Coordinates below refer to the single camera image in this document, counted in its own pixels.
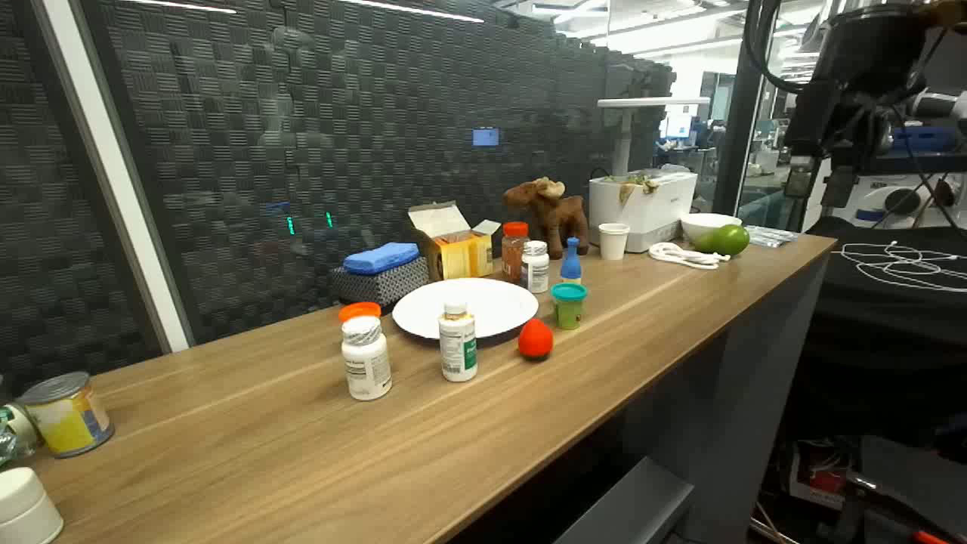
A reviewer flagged spice bottle with orange lid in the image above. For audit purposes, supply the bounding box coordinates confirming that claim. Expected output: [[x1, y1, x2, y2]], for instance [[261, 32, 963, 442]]
[[498, 218, 533, 284]]

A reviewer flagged white bowl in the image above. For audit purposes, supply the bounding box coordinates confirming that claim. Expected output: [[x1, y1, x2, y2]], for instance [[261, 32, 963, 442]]
[[680, 212, 742, 250]]

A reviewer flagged green fruit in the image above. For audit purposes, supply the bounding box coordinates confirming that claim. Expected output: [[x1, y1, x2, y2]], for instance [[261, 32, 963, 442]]
[[698, 224, 753, 259]]

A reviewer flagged large white pill bottle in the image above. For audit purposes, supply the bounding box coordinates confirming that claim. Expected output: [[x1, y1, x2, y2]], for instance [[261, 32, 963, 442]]
[[339, 315, 396, 403]]

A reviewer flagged white equipment box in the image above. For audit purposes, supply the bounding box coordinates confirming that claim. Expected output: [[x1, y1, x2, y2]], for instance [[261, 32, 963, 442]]
[[803, 162, 967, 232]]

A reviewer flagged white rope pile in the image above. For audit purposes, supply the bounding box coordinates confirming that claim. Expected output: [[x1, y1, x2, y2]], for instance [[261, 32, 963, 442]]
[[833, 237, 967, 300]]

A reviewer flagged open yellow cardboard box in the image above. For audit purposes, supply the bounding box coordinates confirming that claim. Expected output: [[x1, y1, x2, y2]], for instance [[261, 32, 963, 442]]
[[406, 200, 504, 281]]

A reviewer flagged brown moose plush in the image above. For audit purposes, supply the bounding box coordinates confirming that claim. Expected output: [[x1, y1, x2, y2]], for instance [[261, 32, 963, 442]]
[[502, 176, 596, 263]]

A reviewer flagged white grey appliance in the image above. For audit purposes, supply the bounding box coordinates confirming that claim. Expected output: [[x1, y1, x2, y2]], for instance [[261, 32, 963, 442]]
[[585, 167, 702, 254]]

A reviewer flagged white frame strip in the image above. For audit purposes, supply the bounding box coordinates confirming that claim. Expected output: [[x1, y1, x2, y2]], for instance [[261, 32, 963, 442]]
[[34, 0, 193, 356]]

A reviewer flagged white paper cup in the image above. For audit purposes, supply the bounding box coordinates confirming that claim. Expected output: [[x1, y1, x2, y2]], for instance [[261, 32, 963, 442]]
[[596, 221, 633, 263]]

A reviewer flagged white standing desk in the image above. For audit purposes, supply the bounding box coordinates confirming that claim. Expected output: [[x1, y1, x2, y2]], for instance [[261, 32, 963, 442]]
[[596, 94, 710, 176]]

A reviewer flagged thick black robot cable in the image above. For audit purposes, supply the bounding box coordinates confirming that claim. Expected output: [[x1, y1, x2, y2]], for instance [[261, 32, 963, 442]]
[[747, 0, 809, 100]]

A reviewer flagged white paper plate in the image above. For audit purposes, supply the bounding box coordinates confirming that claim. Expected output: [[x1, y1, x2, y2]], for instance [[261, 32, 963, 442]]
[[389, 276, 540, 342]]

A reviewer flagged teal-lid play-doh tub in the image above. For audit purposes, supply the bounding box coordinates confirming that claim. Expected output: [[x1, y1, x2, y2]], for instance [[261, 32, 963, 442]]
[[548, 281, 588, 332]]

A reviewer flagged white jar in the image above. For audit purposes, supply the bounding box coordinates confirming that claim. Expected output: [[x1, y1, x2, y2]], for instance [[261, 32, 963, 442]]
[[0, 467, 65, 544]]

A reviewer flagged small white-capped pill bottle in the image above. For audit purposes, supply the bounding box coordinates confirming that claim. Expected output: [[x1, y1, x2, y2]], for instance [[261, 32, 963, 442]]
[[519, 240, 554, 297]]

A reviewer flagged black vertical post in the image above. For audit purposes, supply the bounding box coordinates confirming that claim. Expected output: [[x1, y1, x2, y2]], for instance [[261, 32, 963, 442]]
[[710, 0, 779, 221]]

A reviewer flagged white pill bottle green label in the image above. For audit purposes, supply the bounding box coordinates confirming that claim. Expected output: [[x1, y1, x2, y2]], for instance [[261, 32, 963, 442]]
[[436, 300, 480, 383]]

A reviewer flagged coiled white cable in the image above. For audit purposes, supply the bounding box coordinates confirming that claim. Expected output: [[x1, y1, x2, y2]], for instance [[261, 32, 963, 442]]
[[648, 240, 731, 271]]

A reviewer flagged blue sponge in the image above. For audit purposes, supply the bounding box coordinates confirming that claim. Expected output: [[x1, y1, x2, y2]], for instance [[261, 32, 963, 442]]
[[343, 240, 422, 277]]

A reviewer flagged red ball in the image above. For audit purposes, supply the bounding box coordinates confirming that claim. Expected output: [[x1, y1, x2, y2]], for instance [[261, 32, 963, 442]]
[[518, 318, 558, 364]]

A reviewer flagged grey perforated box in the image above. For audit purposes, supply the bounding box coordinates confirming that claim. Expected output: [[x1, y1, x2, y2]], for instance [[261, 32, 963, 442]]
[[333, 254, 432, 312]]

